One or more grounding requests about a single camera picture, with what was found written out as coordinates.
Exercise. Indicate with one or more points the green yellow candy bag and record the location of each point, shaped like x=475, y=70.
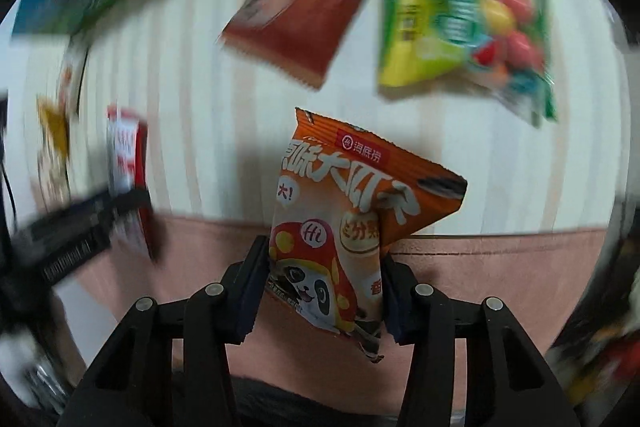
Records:
x=502, y=46

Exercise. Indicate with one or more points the small white red snack packet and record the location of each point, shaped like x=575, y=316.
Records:
x=70, y=77

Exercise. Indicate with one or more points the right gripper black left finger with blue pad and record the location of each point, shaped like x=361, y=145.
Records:
x=166, y=364

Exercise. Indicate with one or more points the orange panda snack bag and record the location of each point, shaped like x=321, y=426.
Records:
x=344, y=196

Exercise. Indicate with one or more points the golden crinkled snack bag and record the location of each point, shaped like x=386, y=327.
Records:
x=53, y=155

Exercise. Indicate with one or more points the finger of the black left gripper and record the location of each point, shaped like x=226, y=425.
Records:
x=115, y=207

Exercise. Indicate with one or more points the white red spicy strip packet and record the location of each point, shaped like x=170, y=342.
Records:
x=127, y=134

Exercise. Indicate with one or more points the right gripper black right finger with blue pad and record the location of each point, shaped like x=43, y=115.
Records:
x=508, y=383

